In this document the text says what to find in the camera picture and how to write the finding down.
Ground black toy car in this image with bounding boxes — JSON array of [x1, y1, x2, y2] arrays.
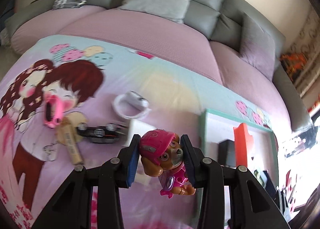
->
[[76, 122, 128, 144]]

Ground pink helmet puppy toy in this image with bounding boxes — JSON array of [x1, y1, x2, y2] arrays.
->
[[139, 129, 196, 199]]

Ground orange plastic toy piece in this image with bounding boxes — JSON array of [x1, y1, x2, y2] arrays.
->
[[233, 123, 254, 167]]

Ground wooden paddle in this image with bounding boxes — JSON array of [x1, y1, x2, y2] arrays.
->
[[55, 112, 87, 166]]

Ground pink toy glasses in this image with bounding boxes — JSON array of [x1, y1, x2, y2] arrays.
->
[[44, 95, 63, 128]]

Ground black rectangular box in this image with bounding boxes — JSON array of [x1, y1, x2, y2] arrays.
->
[[217, 140, 236, 168]]

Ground white smart watch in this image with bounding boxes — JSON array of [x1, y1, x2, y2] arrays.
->
[[112, 91, 151, 120]]

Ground cartoon couple printed bedsheet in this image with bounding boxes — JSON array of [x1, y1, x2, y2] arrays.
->
[[1, 35, 278, 228]]

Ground grey sofa with pink cover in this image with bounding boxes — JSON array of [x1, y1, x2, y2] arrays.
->
[[5, 0, 312, 132]]

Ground grey purple plush pillow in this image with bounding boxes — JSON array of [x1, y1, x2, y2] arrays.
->
[[240, 14, 276, 81]]

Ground orange patterned bag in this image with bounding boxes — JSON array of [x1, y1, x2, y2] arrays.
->
[[279, 53, 307, 83]]

